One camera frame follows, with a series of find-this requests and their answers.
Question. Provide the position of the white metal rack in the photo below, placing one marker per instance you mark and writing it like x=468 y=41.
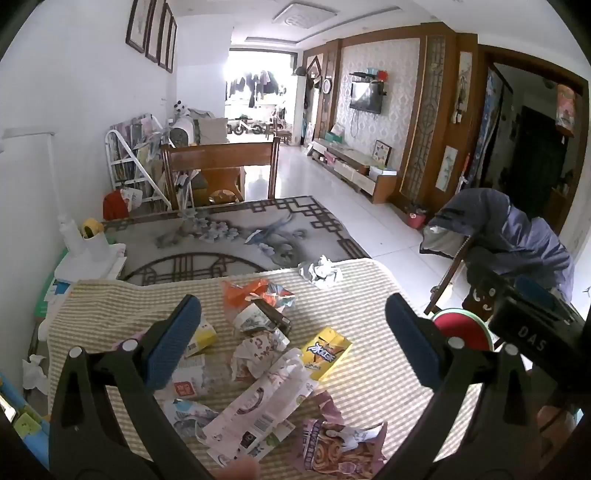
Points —
x=115 y=157

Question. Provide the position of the yellow white carton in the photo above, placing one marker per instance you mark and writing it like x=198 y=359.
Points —
x=205 y=337

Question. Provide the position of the white printed cup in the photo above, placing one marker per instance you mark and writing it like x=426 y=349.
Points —
x=249 y=321

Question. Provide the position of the person's right hand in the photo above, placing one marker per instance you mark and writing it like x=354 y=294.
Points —
x=556 y=422

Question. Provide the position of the blue patterned door curtain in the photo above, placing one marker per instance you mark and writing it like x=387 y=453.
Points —
x=491 y=124

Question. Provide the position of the square ceiling light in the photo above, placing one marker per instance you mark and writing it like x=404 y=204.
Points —
x=298 y=14

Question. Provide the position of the framed wall picture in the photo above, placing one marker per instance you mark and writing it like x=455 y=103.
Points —
x=171 y=46
x=138 y=23
x=155 y=32
x=165 y=39

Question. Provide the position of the wall television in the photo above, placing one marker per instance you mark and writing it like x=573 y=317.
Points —
x=364 y=97

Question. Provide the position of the dark blue jacket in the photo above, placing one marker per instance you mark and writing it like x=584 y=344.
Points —
x=508 y=221

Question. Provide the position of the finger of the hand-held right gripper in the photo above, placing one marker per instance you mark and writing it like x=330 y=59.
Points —
x=535 y=288

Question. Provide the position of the red bag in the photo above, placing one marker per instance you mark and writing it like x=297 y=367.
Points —
x=113 y=205

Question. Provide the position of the white crumpled tissue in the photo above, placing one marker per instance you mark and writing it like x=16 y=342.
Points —
x=34 y=374

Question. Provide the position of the red basin green rim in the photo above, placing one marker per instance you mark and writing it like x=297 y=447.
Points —
x=461 y=330

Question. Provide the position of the carved wooden chair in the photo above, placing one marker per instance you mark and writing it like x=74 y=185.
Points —
x=482 y=270

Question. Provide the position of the dark brown wrapper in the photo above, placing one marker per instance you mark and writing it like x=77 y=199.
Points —
x=275 y=324

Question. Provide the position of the small wall scroll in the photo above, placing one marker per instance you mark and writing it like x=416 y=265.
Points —
x=446 y=168

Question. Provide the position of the white desk lamp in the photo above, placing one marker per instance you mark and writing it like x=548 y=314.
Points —
x=87 y=265

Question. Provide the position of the small framed picture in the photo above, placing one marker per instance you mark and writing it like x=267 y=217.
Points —
x=382 y=154

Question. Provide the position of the purple snack packet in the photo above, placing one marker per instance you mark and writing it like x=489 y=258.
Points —
x=323 y=447

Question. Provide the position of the white carton red label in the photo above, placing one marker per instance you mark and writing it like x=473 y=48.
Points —
x=189 y=383

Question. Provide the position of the patterned paper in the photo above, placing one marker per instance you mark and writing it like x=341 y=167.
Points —
x=256 y=353

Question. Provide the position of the panda plush toy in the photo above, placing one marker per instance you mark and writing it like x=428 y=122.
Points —
x=181 y=109

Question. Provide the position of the long white pink package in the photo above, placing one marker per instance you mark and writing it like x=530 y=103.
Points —
x=258 y=406

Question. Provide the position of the orange wrapper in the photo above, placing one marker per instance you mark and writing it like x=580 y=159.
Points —
x=238 y=293

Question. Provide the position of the blue printed wrapper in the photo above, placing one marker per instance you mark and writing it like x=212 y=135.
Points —
x=184 y=415

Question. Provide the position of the grey patterned tablecloth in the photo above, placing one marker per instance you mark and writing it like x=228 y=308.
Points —
x=221 y=249

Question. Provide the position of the white wrapper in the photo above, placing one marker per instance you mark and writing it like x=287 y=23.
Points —
x=321 y=272

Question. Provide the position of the red hanging ornament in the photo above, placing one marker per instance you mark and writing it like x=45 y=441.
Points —
x=565 y=110

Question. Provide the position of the tall wall scroll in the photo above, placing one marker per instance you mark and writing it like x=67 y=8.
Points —
x=465 y=87

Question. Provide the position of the person's left hand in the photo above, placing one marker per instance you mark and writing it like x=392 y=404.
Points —
x=238 y=471

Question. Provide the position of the round wall clock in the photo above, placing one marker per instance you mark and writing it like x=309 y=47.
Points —
x=327 y=86

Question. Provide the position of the yellow juice box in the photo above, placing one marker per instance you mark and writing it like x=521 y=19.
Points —
x=323 y=355

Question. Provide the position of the wooden television cabinet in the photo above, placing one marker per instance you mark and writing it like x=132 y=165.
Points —
x=360 y=173

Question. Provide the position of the colourful snack wrappers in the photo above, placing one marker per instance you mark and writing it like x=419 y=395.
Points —
x=279 y=297

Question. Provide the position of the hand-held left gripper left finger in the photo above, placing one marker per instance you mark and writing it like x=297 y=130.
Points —
x=173 y=341

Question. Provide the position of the white balance bike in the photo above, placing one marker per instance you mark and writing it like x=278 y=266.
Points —
x=244 y=127

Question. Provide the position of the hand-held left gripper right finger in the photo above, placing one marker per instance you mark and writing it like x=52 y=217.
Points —
x=411 y=332

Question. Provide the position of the row of hanging clothes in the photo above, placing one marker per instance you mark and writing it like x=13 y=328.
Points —
x=256 y=85

